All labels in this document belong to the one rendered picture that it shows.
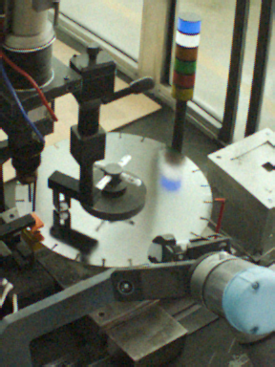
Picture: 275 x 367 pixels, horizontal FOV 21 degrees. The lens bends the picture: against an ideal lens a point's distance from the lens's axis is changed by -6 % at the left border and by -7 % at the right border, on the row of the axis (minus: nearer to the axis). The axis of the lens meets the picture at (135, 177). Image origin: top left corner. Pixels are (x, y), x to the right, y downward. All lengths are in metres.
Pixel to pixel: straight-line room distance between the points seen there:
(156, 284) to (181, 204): 0.32
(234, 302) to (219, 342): 0.52
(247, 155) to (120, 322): 0.45
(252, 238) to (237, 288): 0.63
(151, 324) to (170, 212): 0.19
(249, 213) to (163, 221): 0.24
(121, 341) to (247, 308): 0.45
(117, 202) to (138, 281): 0.30
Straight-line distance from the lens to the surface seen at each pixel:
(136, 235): 1.19
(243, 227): 1.44
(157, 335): 1.22
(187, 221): 1.22
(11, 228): 1.15
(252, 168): 1.43
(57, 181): 1.18
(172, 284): 0.95
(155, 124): 1.76
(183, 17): 1.37
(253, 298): 0.79
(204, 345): 1.30
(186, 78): 1.43
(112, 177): 1.22
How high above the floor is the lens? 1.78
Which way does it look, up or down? 40 degrees down
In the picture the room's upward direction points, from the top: 5 degrees clockwise
